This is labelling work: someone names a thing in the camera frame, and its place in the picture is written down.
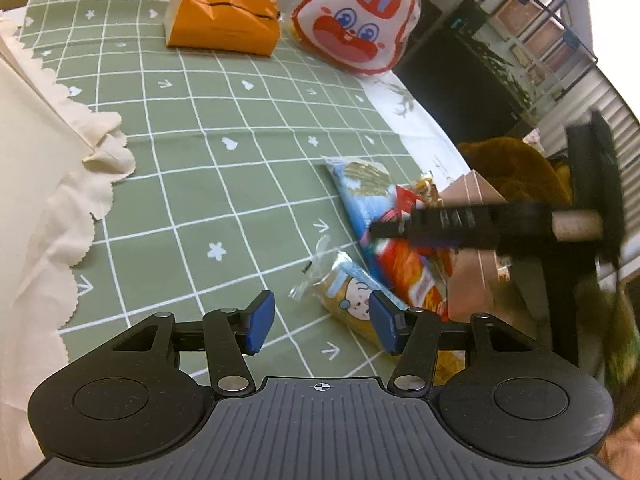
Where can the black cabinet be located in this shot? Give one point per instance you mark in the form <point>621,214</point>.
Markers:
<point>450,85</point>

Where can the brown plush toy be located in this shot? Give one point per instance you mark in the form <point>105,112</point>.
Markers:
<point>515,165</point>

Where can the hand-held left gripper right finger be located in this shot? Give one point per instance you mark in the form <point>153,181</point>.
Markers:
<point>382,325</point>

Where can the orange tissue box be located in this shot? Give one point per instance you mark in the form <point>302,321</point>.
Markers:
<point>220,20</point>

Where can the green checked tablecloth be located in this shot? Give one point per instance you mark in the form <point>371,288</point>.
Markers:
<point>200,185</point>

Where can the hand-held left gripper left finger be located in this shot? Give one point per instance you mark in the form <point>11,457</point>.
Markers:
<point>260,322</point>

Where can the large red snack packet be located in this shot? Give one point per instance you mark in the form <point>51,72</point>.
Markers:
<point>405,270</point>

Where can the pale pleated curtain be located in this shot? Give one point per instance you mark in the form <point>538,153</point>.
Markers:
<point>600,100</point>

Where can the yellow cartoon cake packet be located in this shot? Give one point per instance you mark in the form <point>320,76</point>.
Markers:
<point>345,295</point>

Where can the cream scalloped cloth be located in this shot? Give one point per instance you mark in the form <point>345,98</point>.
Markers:
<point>30,185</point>

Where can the pink cardboard box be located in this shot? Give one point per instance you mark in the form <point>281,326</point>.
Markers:
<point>470,285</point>

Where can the fish tank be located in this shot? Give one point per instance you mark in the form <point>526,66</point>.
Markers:
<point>505,70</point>

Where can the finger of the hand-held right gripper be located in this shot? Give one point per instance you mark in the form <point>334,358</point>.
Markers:
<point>450,227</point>

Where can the blue cartoon snack packet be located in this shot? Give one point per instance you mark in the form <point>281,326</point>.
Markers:
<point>360,195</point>

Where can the rabbit face bag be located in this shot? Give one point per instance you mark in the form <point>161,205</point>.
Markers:
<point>350,35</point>

